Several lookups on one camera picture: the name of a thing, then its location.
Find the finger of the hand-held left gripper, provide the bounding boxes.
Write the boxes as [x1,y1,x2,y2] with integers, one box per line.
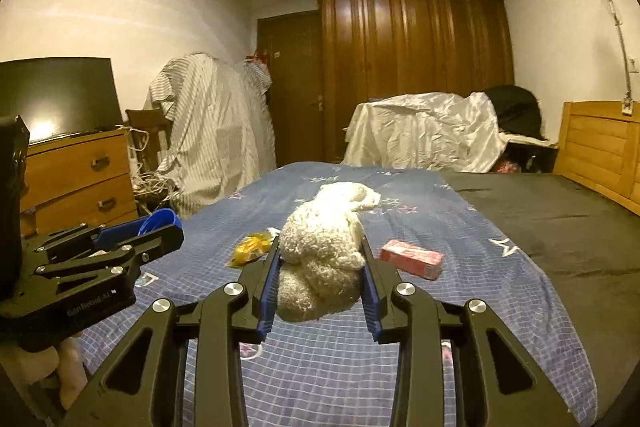
[32,224,185,294]
[20,221,151,257]

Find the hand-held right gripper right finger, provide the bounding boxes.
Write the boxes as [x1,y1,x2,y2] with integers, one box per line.
[360,234,581,427]

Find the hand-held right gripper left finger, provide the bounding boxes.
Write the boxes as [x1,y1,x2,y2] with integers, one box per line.
[62,234,281,427]

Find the person's left hand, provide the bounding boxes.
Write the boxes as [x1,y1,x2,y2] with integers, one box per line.
[0,339,90,410]

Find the yellow snack wrapper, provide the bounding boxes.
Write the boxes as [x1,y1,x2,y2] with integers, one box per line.
[229,231,278,269]

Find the long red carton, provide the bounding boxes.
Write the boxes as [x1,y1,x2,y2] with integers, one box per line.
[378,239,445,281]

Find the wooden dresser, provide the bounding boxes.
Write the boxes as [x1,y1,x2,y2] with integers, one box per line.
[20,129,140,238]

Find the blue star-print bedsheet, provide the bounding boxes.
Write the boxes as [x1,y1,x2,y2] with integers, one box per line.
[80,162,598,427]

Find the dark wooden chair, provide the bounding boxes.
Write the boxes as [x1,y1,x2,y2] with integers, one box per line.
[125,108,168,172]

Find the grey striped cloth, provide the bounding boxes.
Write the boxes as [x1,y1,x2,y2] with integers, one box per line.
[149,53,277,220]

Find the black flat screen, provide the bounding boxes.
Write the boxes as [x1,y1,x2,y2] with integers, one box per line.
[0,58,123,145]

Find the white crumpled sheet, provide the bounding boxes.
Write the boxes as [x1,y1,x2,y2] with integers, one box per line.
[344,92,508,172]

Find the dark wooden door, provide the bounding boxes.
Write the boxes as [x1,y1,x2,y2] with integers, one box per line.
[256,11,325,168]

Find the black bed sheet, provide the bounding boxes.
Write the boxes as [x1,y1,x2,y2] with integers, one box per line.
[440,172,640,413]

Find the dark wooden table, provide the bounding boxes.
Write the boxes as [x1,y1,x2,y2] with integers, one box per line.
[500,137,558,175]

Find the black clothing pile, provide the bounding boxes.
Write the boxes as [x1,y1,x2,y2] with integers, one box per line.
[485,85,548,140]

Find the brown wooden wardrobe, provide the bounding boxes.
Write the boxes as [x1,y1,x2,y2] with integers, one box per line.
[319,0,516,165]

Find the wooden headboard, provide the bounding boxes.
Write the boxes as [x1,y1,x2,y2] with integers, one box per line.
[552,101,640,208]

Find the tangled white cables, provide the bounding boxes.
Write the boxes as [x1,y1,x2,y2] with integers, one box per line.
[122,124,183,212]

